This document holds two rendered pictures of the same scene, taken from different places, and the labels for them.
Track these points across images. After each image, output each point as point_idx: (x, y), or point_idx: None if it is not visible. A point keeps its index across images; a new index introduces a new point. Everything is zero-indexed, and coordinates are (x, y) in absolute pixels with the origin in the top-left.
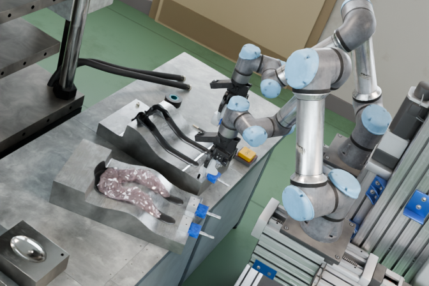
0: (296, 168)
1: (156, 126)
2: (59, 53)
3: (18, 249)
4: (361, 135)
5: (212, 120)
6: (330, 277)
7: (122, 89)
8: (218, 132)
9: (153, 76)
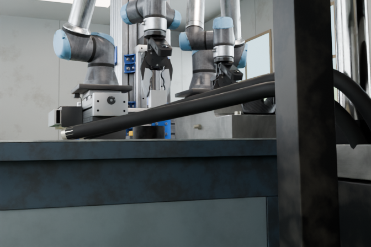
0: (240, 34)
1: None
2: (335, 131)
3: None
4: (114, 55)
5: (166, 102)
6: None
7: (220, 138)
8: (232, 58)
9: (160, 106)
